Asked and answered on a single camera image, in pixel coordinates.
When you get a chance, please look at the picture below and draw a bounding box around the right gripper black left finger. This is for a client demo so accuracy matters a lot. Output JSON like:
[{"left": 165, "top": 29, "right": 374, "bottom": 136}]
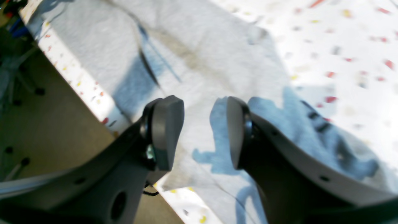
[{"left": 1, "top": 96, "right": 184, "bottom": 224}]

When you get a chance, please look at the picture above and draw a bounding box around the grey T-shirt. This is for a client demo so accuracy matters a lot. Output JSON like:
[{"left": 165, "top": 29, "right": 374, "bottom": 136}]
[{"left": 26, "top": 0, "right": 398, "bottom": 224}]

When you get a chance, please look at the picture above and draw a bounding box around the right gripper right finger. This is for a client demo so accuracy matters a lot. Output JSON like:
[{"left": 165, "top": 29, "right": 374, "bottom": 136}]
[{"left": 227, "top": 97, "right": 397, "bottom": 224}]

